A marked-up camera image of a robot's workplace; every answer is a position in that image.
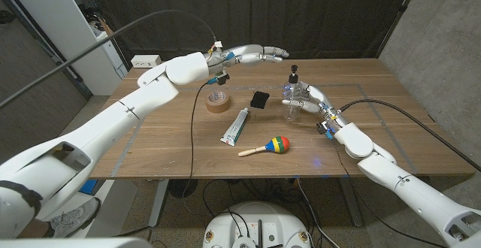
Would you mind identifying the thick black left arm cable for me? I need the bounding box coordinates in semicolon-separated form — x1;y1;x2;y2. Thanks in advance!
0;9;219;108

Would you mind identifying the grey table leg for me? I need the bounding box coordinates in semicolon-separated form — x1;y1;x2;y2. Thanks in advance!
148;179;170;229
339;177;365;228

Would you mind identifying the black round floor base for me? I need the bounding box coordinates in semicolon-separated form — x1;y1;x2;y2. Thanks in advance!
168;179;199;199

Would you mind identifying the grey sneaker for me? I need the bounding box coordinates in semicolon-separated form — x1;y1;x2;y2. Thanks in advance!
48;197;101;238

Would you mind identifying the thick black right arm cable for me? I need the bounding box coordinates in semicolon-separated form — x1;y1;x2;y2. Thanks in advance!
337;98;481;173

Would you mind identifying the white robot body edge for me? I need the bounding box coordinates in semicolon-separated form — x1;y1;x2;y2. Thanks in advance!
0;237;153;248

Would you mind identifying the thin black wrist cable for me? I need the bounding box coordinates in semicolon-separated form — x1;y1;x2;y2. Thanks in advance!
182;80;219;200
330;137;448;248

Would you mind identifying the black floor cable tangle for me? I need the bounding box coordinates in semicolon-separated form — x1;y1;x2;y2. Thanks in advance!
201;179;320;226

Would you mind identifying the white robot torso base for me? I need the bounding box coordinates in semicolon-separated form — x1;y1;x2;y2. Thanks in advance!
202;201;312;248

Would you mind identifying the white cabinet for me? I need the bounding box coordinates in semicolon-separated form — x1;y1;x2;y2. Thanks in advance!
2;0;129;96

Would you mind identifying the black square cloth pad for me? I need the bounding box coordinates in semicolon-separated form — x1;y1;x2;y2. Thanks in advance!
250;90;271;110

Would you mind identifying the blue floor pad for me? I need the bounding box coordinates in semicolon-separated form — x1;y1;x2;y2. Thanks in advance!
78;179;98;195

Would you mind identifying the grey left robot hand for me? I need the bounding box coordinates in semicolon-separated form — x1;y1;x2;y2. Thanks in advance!
205;44;290;71

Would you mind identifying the white green toothpaste tube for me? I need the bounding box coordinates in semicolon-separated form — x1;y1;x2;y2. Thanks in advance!
219;107;250;147

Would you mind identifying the black curtain stand pole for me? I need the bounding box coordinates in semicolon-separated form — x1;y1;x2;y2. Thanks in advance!
374;0;424;59

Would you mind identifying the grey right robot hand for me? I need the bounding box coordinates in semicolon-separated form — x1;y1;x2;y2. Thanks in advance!
281;83;349;131

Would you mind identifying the dark curtain backdrop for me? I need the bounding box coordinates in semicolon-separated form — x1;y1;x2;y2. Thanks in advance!
83;0;418;62

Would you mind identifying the grey floor cable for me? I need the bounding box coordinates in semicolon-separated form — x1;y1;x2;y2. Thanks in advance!
295;178;341;248

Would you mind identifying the clear pump dispenser bottle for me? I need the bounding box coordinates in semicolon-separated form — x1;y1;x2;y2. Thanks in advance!
282;65;306;121

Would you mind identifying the white power strip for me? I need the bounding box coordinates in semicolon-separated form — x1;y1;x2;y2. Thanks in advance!
130;54;162;69

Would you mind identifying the thin black left wrist cable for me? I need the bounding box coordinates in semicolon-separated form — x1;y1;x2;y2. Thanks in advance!
182;80;219;200

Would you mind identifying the brown tape roll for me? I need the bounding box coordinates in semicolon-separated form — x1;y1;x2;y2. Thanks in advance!
204;89;231;114

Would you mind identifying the black round wall fixture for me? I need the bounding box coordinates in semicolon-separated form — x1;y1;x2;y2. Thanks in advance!
0;9;16;26

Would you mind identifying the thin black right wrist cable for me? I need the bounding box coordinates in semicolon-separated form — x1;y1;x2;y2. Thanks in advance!
330;137;448;248

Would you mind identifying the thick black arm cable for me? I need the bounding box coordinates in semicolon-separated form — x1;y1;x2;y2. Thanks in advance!
0;9;219;108
337;98;481;173

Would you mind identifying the colourful wooden maraca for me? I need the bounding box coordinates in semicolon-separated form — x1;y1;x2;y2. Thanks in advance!
237;135;291;158

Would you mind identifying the brown cardboard box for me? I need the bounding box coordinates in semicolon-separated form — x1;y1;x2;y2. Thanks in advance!
17;219;52;240

